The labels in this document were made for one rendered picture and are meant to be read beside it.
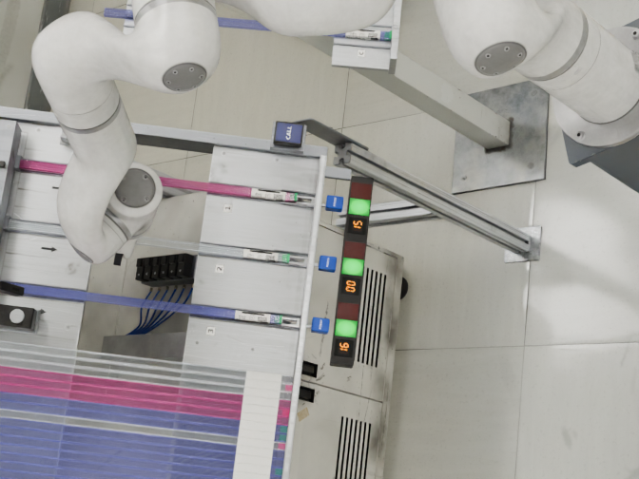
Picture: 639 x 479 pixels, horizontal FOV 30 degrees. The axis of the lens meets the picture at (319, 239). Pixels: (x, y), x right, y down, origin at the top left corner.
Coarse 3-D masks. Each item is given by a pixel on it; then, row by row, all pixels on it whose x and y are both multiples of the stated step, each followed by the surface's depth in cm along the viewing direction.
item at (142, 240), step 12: (12, 228) 205; (24, 228) 205; (36, 228) 205; (48, 228) 205; (60, 228) 206; (144, 240) 206; (156, 240) 206; (168, 240) 206; (204, 252) 206; (216, 252) 206; (228, 252) 206; (240, 252) 206
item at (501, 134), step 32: (416, 64) 250; (416, 96) 253; (448, 96) 258; (480, 96) 285; (512, 96) 278; (544, 96) 272; (480, 128) 267; (512, 128) 276; (544, 128) 270; (480, 160) 279; (512, 160) 273; (544, 160) 268
